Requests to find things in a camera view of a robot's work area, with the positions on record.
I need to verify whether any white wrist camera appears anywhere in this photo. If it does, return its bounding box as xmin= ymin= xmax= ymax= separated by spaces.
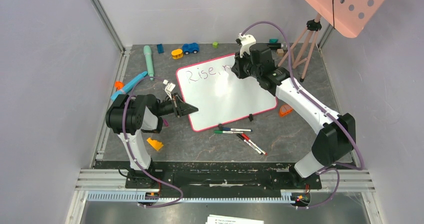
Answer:
xmin=236 ymin=33 xmax=257 ymax=58
xmin=162 ymin=79 xmax=176 ymax=100

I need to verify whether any blue whiteboard marker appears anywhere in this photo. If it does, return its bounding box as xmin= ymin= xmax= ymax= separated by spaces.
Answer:
xmin=219 ymin=127 xmax=253 ymax=132

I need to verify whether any teal green toy microphone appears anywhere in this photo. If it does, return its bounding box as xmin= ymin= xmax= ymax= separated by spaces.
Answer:
xmin=143 ymin=45 xmax=155 ymax=81

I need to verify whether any black whiteboard marker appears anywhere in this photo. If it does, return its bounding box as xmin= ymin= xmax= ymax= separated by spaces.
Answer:
xmin=236 ymin=133 xmax=263 ymax=155

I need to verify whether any white printed paper sheet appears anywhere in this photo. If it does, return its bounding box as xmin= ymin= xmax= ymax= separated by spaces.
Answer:
xmin=206 ymin=214 xmax=265 ymax=224

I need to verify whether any yellow oval toy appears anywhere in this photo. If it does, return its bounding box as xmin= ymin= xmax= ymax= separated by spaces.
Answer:
xmin=171 ymin=48 xmax=184 ymax=60

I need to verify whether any blue toy car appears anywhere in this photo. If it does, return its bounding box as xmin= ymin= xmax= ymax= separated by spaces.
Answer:
xmin=182 ymin=42 xmax=200 ymax=55

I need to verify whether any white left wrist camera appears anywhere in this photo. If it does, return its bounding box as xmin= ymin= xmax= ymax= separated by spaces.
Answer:
xmin=162 ymin=79 xmax=176 ymax=100

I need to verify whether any white comb cable duct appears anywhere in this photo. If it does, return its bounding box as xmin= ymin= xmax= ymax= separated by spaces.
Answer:
xmin=86 ymin=190 xmax=295 ymax=204

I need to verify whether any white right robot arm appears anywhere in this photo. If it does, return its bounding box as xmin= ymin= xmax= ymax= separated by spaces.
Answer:
xmin=231 ymin=43 xmax=356 ymax=188

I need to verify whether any blue toy marker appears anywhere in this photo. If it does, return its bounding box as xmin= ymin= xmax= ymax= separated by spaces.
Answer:
xmin=110 ymin=71 xmax=148 ymax=101

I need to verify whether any black cylinder flashlight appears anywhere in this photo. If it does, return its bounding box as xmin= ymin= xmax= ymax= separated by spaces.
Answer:
xmin=266 ymin=42 xmax=288 ymax=51

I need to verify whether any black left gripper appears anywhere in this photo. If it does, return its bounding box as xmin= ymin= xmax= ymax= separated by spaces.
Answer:
xmin=155 ymin=93 xmax=199 ymax=118

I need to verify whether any pink framed whiteboard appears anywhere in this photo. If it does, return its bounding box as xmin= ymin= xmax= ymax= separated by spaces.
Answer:
xmin=175 ymin=53 xmax=278 ymax=132

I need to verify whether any pink perforated music stand tray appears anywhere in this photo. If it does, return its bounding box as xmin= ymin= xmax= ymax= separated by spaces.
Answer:
xmin=305 ymin=0 xmax=385 ymax=38

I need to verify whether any pink tripod stand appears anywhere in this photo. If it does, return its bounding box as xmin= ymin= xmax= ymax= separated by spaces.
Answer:
xmin=277 ymin=13 xmax=322 ymax=83

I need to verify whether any wooden cube block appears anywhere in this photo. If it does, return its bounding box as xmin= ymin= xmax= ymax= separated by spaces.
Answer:
xmin=276 ymin=48 xmax=285 ymax=57

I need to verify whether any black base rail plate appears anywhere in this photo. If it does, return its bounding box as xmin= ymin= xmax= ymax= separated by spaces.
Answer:
xmin=94 ymin=161 xmax=322 ymax=199

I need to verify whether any orange wedge block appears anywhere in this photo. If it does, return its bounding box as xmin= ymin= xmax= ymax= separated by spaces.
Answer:
xmin=147 ymin=138 xmax=164 ymax=152

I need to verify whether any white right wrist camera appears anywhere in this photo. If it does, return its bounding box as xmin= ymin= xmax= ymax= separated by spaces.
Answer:
xmin=236 ymin=33 xmax=257 ymax=58

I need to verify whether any dark blue block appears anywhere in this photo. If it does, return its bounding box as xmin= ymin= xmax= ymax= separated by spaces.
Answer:
xmin=156 ymin=43 xmax=165 ymax=54

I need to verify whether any orange small toy piece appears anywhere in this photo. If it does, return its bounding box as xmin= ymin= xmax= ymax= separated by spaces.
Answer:
xmin=114 ymin=81 xmax=125 ymax=91

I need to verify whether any green whiteboard marker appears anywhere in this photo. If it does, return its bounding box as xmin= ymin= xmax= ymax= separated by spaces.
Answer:
xmin=213 ymin=130 xmax=244 ymax=134

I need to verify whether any orange semicircle toy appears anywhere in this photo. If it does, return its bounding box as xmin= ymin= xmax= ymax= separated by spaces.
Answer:
xmin=278 ymin=104 xmax=294 ymax=117

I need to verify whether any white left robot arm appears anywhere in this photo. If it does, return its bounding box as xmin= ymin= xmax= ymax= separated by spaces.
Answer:
xmin=105 ymin=92 xmax=199 ymax=188

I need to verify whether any red whiteboard marker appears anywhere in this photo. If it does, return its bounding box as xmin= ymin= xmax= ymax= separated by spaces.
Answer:
xmin=241 ymin=133 xmax=268 ymax=156

